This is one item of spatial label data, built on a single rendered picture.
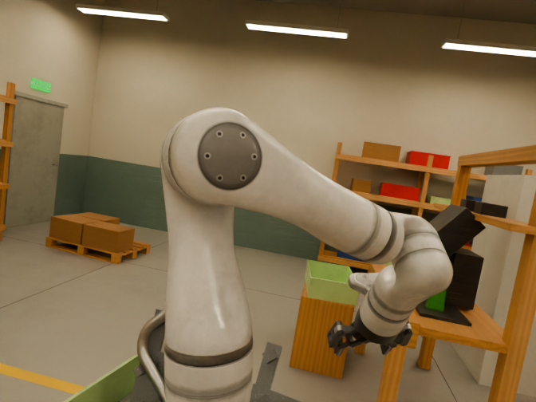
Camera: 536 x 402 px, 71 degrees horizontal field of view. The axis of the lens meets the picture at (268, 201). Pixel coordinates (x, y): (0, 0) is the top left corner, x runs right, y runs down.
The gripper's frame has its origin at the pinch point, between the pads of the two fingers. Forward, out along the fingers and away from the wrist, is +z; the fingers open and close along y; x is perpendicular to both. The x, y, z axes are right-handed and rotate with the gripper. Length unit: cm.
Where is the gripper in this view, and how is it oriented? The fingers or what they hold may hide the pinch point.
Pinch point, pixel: (360, 348)
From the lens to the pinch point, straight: 80.7
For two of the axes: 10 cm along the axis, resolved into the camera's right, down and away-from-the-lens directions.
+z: -0.7, 6.9, 7.2
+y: 10.0, 0.1, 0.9
